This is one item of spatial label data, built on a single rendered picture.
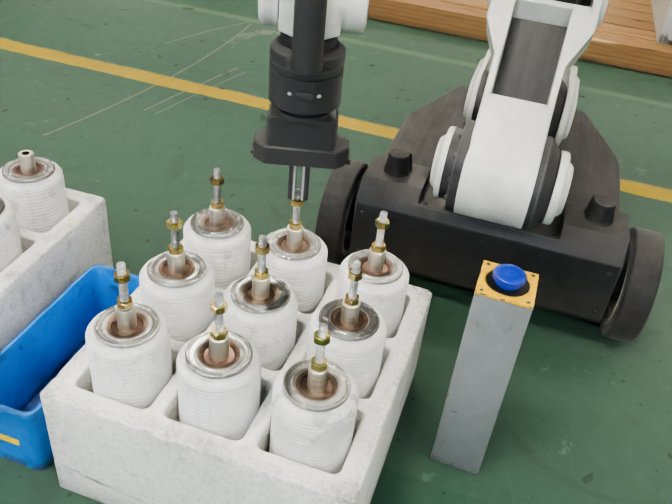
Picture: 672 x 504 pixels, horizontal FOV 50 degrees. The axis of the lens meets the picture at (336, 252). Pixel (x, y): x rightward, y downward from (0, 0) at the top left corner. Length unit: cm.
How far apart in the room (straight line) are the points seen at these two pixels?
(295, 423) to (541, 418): 51
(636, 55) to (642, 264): 148
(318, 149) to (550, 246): 49
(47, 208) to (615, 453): 93
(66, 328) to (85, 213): 18
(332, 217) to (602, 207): 45
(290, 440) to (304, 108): 38
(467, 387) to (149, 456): 41
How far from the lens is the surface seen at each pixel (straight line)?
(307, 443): 81
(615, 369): 133
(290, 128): 88
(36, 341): 112
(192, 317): 95
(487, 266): 91
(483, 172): 105
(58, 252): 116
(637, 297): 126
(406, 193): 125
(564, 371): 128
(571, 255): 124
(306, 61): 80
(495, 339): 91
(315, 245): 100
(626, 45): 265
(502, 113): 108
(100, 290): 122
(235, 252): 102
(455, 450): 106
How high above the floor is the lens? 84
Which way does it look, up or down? 36 degrees down
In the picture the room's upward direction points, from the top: 7 degrees clockwise
